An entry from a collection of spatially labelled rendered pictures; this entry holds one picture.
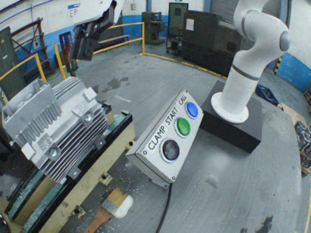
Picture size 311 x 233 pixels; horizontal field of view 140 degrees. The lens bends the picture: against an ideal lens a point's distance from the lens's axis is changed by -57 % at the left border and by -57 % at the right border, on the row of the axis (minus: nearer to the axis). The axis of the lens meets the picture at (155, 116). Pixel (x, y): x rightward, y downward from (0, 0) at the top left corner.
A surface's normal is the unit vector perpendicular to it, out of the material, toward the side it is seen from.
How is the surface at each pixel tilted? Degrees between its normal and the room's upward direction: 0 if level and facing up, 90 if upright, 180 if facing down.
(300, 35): 90
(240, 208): 0
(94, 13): 66
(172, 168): 39
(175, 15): 90
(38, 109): 90
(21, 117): 90
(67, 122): 0
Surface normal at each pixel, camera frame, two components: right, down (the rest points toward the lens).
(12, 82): 0.81, 0.42
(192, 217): 0.02, -0.72
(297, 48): -0.58, 0.56
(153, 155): 0.57, -0.33
